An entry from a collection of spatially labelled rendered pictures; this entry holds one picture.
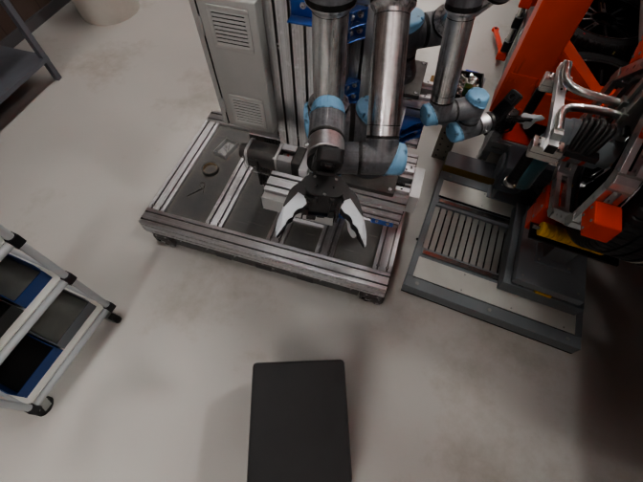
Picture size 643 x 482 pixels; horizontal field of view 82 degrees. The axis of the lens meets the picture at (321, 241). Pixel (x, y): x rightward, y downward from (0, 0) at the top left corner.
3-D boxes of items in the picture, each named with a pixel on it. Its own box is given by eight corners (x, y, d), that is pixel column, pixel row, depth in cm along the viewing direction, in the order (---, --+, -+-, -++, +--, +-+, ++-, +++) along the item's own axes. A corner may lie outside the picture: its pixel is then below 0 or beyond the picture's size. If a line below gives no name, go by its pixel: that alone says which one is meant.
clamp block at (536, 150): (555, 164, 114) (565, 153, 109) (524, 156, 115) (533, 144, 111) (556, 154, 116) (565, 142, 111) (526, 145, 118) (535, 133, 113)
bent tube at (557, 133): (619, 158, 105) (648, 129, 95) (548, 139, 108) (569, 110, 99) (620, 119, 113) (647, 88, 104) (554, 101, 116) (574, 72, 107)
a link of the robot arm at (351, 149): (356, 186, 89) (360, 154, 80) (309, 185, 89) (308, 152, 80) (356, 162, 93) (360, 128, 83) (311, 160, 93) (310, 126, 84)
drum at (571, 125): (598, 180, 126) (628, 150, 114) (534, 162, 130) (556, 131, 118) (600, 152, 132) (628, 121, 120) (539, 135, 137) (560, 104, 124)
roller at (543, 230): (607, 260, 144) (616, 253, 139) (528, 235, 150) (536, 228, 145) (607, 248, 147) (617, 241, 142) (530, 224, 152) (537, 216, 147)
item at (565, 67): (620, 114, 114) (646, 84, 105) (555, 98, 118) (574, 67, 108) (621, 79, 122) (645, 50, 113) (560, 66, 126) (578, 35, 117)
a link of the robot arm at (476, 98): (464, 104, 118) (453, 130, 127) (496, 98, 119) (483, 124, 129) (454, 88, 122) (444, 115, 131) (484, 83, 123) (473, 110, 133)
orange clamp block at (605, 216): (607, 220, 113) (606, 244, 109) (580, 212, 115) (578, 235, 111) (623, 207, 107) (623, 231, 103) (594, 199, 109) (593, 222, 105)
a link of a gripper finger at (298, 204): (276, 251, 65) (309, 219, 69) (277, 233, 60) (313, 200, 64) (263, 240, 66) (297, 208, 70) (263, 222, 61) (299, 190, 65)
